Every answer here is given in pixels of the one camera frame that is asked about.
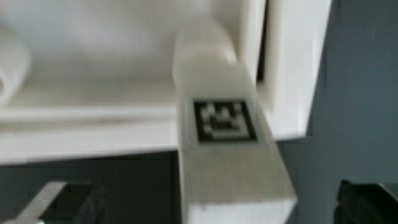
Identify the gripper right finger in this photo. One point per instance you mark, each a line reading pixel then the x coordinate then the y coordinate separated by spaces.
pixel 367 203

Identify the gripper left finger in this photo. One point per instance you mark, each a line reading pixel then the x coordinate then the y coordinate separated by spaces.
pixel 63 205

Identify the white table leg with tag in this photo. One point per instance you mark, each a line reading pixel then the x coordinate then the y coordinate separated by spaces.
pixel 237 190

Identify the white square tabletop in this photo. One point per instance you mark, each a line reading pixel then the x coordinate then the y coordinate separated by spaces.
pixel 90 51

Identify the white U-shaped obstacle fence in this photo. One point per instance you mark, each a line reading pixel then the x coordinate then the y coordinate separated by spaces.
pixel 296 36

